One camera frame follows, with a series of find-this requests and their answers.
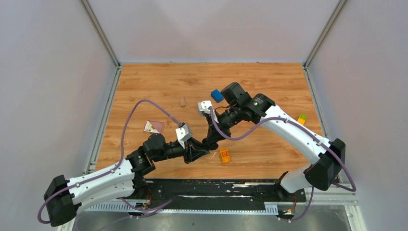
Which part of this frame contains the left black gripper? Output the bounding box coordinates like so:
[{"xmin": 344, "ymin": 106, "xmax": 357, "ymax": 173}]
[{"xmin": 153, "ymin": 137, "xmax": 210, "ymax": 164}]

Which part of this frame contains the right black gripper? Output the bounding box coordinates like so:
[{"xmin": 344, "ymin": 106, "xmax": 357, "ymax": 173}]
[{"xmin": 206, "ymin": 104, "xmax": 242, "ymax": 143}]

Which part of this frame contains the black earbud charging case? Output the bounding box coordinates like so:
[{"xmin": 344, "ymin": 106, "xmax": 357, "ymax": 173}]
[{"xmin": 203, "ymin": 142, "xmax": 219, "ymax": 151}]

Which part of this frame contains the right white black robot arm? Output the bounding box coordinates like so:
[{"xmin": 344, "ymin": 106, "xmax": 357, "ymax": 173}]
[{"xmin": 197, "ymin": 82, "xmax": 345, "ymax": 201}]

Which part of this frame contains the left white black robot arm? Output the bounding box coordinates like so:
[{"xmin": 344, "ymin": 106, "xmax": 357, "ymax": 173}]
[{"xmin": 39, "ymin": 134, "xmax": 211, "ymax": 227}]

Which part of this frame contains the orange toy brick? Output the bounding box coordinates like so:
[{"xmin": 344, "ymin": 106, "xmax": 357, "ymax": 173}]
[{"xmin": 220, "ymin": 148, "xmax": 230, "ymax": 163}]

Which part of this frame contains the blue toy block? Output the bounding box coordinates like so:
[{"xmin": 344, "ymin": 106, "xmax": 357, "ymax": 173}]
[{"xmin": 210, "ymin": 89, "xmax": 224, "ymax": 103}]

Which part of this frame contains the pink card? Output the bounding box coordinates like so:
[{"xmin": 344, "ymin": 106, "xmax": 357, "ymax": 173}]
[{"xmin": 143, "ymin": 120, "xmax": 164, "ymax": 134}]

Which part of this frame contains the green orange small block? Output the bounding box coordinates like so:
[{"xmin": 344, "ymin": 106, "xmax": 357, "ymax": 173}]
[{"xmin": 297, "ymin": 114, "xmax": 307, "ymax": 125}]

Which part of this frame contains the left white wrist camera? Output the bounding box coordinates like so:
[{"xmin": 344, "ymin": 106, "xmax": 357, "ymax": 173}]
[{"xmin": 175, "ymin": 124, "xmax": 192, "ymax": 149}]

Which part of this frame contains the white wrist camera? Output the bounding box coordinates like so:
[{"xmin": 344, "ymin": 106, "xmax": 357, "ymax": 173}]
[
  {"xmin": 197, "ymin": 101, "xmax": 219, "ymax": 124},
  {"xmin": 175, "ymin": 124, "xmax": 192, "ymax": 149}
]

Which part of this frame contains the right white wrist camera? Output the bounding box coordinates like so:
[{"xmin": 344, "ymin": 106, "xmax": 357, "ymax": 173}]
[{"xmin": 197, "ymin": 101, "xmax": 219, "ymax": 124}]

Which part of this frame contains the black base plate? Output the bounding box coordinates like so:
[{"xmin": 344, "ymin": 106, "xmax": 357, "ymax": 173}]
[{"xmin": 126, "ymin": 179, "xmax": 306, "ymax": 211}]

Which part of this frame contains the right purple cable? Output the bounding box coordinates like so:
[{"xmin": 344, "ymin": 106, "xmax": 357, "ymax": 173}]
[{"xmin": 208, "ymin": 106, "xmax": 357, "ymax": 223}]

